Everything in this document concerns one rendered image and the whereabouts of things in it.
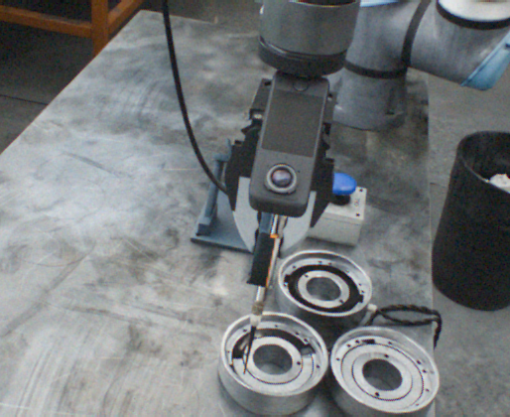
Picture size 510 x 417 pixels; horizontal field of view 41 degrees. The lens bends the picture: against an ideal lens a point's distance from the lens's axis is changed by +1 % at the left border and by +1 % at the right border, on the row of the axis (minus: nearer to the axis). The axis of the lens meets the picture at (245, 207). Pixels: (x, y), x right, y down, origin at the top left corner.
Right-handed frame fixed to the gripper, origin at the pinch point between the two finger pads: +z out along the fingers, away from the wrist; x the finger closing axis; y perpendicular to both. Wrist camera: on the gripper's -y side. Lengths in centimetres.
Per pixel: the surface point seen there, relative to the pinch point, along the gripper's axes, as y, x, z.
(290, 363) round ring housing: -3.4, -4.3, 11.3
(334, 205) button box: 21.4, -6.1, 8.6
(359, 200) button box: 23.6, -9.1, 8.6
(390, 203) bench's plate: 31.0, -14.0, 13.2
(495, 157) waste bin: 132, -53, 59
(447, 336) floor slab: 91, -47, 93
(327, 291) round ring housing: 9.2, -7.1, 12.2
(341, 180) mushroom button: 22.8, -6.3, 5.6
